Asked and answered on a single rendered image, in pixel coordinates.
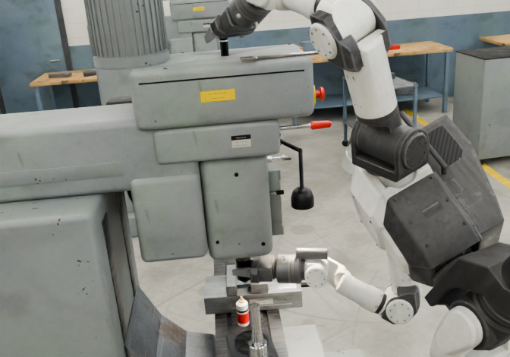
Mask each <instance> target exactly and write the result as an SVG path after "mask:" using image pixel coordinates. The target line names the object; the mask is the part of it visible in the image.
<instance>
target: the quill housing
mask: <svg viewBox="0 0 510 357"><path fill-rule="evenodd" d="M199 167H200V181H201V188H202V195H203V208H204V215H205V222H206V235H207V242H208V249H209V255H210V256H211V258H213V259H215V260H225V259H232V258H240V257H254V256H262V255H267V254H269V253H270V252H271V251H272V247H273V243H272V220H271V208H270V196H269V173H268V162H267V158H266V155H265V156H249V157H241V158H233V159H224V160H208V161H200V166H199Z"/></svg>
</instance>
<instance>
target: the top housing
mask: <svg viewBox="0 0 510 357"><path fill-rule="evenodd" d="M292 52H303V51H302V50H301V49H300V48H299V47H298V46H297V45H295V44H290V43H288V44H286V45H277V46H259V47H250V48H240V49H229V50H228V53H229V56H221V50H213V51H203V52H181V53H175V54H169V55H170V59H169V60H168V61H167V62H164V63H162V64H159V65H153V66H149V67H144V68H133V69H132V71H131V72H130V74H129V84H130V89H131V99H132V104H133V110H134V119H135V124H136V126H137V128H138V129H140V130H141V131H148V130H157V129H166V128H183V127H191V126H200V125H217V124H225V123H234V122H251V121H259V120H268V119H277V118H294V117H302V116H309V115H311V114H312V113H313V111H314V92H313V61H312V59H311V58H310V57H309V56H308V55H300V56H292V57H283V58H267V59H258V60H257V61H250V62H242V61H241V60H240V57H241V56H250V55H251V56H252V55H255V56H258V55H273V54H283V53H292Z"/></svg>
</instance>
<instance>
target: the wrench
mask: <svg viewBox="0 0 510 357"><path fill-rule="evenodd" d="M316 54H319V53H318V52H317V51H308V52H292V53H283V54H273V55H258V56H255V55H252V56H251V55H250V56H241V57H240V60H241V61H242V62H250V61H257V60H258V59H267V58H283V57H292V56H300V55H316Z"/></svg>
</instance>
